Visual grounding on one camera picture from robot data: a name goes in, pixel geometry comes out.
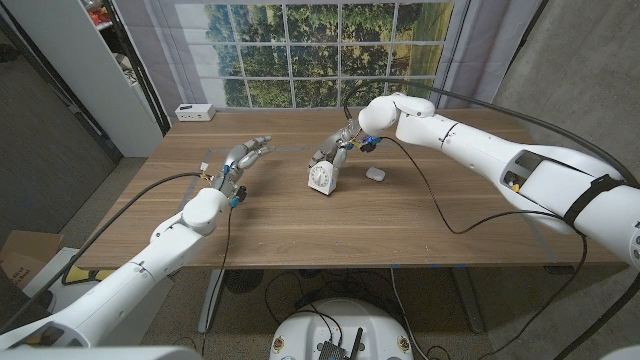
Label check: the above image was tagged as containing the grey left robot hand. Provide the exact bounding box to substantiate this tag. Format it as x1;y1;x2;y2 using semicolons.
212;135;274;199

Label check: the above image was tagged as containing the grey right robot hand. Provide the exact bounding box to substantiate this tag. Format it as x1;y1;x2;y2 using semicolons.
308;124;364;170

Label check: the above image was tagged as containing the white kitchen timer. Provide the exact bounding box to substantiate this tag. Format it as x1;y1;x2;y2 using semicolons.
307;159;338;197

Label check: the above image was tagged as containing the long grey tape strip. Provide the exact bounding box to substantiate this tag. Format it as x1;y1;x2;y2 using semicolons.
178;148;214;212

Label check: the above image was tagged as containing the white power strip box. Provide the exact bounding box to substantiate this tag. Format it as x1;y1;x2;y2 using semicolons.
174;103;217;123

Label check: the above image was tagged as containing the forest window printed backdrop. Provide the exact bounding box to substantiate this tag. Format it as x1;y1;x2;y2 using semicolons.
112;0;546;112

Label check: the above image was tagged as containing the black round fan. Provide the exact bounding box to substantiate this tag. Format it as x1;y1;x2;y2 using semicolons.
223;269;265;295

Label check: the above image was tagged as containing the grey table leg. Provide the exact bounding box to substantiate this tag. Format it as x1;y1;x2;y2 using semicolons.
449;267;486;334
197;269;227;335

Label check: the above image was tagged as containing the white cabinet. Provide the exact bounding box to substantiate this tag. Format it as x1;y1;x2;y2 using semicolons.
0;0;167;159

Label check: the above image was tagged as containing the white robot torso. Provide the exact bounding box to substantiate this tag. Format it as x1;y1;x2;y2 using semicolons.
268;298;415;360

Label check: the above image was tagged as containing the yellow flat floor item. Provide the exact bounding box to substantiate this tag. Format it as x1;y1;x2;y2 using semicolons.
63;264;115;285

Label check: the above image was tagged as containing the brown cardboard box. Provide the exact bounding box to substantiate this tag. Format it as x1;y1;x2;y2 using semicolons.
0;229;64;291

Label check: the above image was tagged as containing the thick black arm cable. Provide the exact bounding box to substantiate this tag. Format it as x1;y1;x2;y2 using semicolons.
342;77;640;189
552;274;640;360
0;171;206;334

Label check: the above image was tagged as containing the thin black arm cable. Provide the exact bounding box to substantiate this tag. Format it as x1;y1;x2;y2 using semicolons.
200;205;235;357
377;135;589;360

